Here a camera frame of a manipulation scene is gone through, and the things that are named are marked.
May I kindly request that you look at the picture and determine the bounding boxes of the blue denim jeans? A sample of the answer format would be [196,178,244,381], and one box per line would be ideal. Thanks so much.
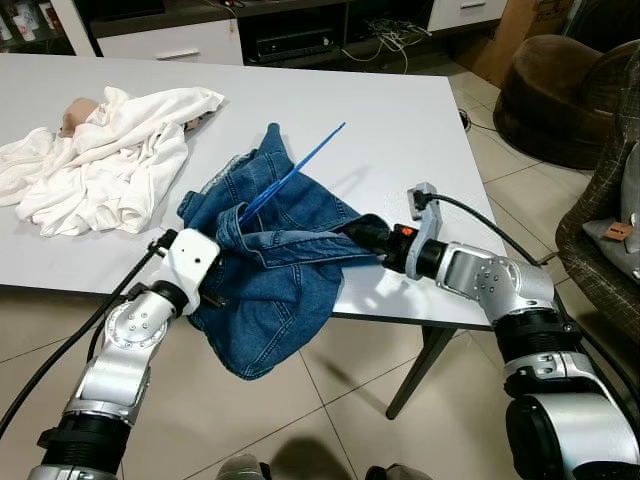
[178,122,401,381]

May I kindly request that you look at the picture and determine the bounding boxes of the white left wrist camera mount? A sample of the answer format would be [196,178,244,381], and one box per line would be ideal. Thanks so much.
[150,228,223,301]

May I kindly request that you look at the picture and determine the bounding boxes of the white glass door cabinet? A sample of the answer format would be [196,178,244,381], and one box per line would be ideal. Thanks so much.
[0,0,96,56]

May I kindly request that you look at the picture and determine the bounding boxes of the grey robot foot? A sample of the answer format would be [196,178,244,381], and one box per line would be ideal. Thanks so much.
[215,455,271,480]
[365,462,421,480]

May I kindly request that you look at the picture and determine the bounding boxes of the grey robot left foot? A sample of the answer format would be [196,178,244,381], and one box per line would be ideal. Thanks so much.
[215,455,271,480]

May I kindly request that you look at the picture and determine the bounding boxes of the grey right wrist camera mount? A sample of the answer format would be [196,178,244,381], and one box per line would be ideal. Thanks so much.
[405,182,441,276]

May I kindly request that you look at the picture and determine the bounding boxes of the blue plastic clothes hanger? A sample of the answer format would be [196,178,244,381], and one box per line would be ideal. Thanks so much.
[238,122,347,226]

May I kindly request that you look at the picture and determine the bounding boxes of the grey plaid armchair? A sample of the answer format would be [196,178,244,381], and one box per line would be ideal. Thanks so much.
[555,40,640,341]

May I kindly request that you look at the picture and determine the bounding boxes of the dark brown TV stand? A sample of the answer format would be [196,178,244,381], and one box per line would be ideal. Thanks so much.
[75,0,501,66]

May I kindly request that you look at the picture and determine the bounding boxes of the tall brown cardboard box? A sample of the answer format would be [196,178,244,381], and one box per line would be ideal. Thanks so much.
[470,0,561,86]

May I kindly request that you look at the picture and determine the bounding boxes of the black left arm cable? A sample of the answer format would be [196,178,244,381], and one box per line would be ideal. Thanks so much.
[0,240,171,441]

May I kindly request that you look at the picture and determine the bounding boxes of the dark brown round pouf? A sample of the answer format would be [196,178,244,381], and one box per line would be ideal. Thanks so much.
[493,35,626,169]

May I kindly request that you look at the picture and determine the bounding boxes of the brown pillow tag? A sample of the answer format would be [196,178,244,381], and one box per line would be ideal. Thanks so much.
[598,222,634,244]

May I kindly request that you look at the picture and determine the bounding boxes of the grey robot right foot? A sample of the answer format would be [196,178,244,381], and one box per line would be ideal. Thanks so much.
[365,462,421,480]

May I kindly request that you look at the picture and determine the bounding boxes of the tangle of white cables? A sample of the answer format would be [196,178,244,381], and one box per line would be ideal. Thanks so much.
[345,20,431,71]

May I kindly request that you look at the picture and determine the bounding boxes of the black table leg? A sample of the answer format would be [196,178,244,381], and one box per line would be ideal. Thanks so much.
[385,325,456,421]

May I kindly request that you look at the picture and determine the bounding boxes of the beige baby doll head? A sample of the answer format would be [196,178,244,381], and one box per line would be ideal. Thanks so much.
[58,98,101,139]

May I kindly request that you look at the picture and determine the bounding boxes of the white cotton garment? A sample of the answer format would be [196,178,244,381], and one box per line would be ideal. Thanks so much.
[0,85,226,239]

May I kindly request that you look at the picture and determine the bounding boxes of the black media player box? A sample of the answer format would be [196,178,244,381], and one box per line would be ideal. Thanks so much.
[255,32,336,63]

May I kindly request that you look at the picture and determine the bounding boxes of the grey cushion pillow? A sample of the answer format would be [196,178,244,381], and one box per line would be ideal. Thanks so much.
[583,140,640,281]

